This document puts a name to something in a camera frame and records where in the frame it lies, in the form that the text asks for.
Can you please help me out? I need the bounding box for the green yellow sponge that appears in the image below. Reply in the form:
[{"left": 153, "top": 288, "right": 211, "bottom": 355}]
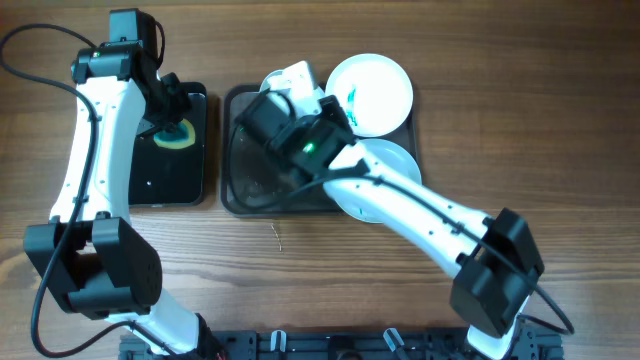
[{"left": 153, "top": 119, "right": 196, "bottom": 150}]

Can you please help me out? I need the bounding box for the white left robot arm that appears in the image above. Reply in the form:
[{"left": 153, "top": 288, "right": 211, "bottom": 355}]
[{"left": 24, "top": 9, "right": 225, "bottom": 359}]

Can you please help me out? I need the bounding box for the black water tray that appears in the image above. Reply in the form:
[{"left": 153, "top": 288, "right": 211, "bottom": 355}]
[{"left": 129, "top": 82, "right": 208, "bottom": 207}]

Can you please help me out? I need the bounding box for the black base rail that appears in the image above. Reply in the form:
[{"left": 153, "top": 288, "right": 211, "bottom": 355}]
[{"left": 118, "top": 325, "right": 565, "bottom": 360}]

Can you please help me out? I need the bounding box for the white plate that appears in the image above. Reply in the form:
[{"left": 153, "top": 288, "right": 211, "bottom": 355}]
[
  {"left": 325, "top": 53, "right": 414, "bottom": 137},
  {"left": 337, "top": 138, "right": 422, "bottom": 224},
  {"left": 259, "top": 69, "right": 289, "bottom": 92}
]

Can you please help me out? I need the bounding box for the grey serving tray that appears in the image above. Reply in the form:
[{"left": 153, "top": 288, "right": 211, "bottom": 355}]
[{"left": 221, "top": 85, "right": 418, "bottom": 217}]

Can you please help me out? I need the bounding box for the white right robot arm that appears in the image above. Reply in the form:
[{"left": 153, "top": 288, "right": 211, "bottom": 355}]
[{"left": 236, "top": 90, "right": 545, "bottom": 359}]

